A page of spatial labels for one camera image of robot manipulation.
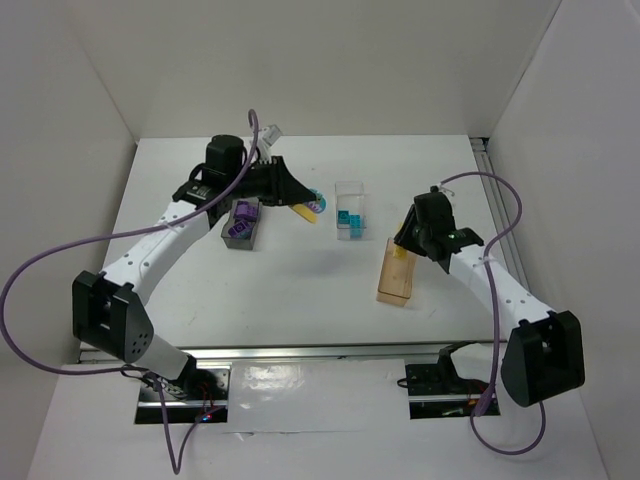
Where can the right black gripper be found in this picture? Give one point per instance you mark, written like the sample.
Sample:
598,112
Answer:
407,235

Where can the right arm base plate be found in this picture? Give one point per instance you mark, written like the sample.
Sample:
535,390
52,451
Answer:
436,391

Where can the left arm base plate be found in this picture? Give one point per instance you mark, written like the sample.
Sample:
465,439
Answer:
209,401

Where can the purple lego brick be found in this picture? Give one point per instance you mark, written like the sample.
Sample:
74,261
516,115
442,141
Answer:
246,211

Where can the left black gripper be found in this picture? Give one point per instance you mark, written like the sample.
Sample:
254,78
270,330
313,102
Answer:
275,180

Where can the teal lego brick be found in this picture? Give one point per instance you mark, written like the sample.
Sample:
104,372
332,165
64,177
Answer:
350,226

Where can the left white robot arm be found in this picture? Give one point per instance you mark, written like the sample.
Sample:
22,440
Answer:
109,307

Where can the purple lego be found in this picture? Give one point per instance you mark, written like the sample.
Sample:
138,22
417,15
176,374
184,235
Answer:
241,229

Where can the aluminium rail front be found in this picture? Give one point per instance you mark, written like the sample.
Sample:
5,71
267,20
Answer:
337,351

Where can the aluminium rail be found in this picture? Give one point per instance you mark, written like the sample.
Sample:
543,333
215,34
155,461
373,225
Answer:
505,225
337,351

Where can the smoky grey plastic container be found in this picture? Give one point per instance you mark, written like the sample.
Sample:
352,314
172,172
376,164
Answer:
240,244

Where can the orange plastic container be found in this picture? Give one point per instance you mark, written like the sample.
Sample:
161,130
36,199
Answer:
396,278

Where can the clear plastic container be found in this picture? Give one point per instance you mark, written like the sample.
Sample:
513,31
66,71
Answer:
352,196

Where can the aluminium rail right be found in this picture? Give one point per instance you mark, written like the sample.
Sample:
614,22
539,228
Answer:
505,225

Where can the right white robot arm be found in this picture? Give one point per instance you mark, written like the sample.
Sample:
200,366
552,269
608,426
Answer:
543,356

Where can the yellow lego brick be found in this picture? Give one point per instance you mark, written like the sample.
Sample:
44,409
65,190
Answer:
308,211

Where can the yellow lego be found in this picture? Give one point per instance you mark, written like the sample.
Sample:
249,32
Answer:
399,253

